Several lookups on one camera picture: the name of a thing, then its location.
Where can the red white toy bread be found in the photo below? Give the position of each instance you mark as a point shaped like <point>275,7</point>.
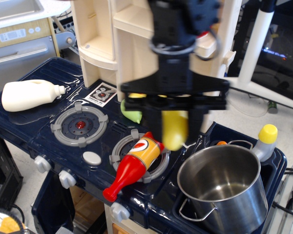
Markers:
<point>204,36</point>

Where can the black box on floor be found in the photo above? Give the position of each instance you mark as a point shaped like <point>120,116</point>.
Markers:
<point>10,178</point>

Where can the grey toy faucet yellow cap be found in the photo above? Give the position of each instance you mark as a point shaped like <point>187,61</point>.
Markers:
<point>266,142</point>

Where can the white stove knob middle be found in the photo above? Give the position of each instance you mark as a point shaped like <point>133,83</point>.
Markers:
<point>66,179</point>

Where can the white stove knob right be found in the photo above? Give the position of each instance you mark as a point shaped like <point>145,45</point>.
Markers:
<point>119,212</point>

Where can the yellow toy banana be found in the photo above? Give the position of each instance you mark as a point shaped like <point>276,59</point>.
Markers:
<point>174,125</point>

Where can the red toy ketchup bottle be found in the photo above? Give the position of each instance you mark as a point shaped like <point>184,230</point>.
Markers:
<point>134,164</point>

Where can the white toy jug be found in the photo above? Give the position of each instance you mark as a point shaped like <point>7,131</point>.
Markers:
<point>24,95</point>

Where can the white stove knob left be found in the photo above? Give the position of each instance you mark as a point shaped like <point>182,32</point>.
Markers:
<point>42,164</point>

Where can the grey oval stove button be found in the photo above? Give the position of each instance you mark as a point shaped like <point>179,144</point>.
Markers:
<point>92,158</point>

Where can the cream toy kitchen shelf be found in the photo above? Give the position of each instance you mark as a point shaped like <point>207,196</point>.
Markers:
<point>113,40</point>

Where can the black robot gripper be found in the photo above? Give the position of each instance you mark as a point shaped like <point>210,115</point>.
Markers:
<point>175,87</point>

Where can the white stove knob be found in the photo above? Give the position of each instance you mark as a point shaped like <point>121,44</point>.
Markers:
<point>66,179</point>
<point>119,212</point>
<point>42,164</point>

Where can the white stand frame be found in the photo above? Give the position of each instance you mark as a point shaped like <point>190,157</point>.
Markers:
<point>243,82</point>

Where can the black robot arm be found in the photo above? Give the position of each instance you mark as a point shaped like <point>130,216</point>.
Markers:
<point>176,21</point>

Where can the navy toy kitchen stove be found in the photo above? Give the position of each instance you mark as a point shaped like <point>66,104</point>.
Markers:
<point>90,119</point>

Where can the grey toy dishwasher unit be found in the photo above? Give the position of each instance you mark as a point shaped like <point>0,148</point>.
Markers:
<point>30,33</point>

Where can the green toy pear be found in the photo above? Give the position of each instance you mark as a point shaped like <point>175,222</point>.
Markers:
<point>135,116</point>

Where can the steel pot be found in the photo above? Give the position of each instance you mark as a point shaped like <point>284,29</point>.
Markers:
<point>225,189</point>

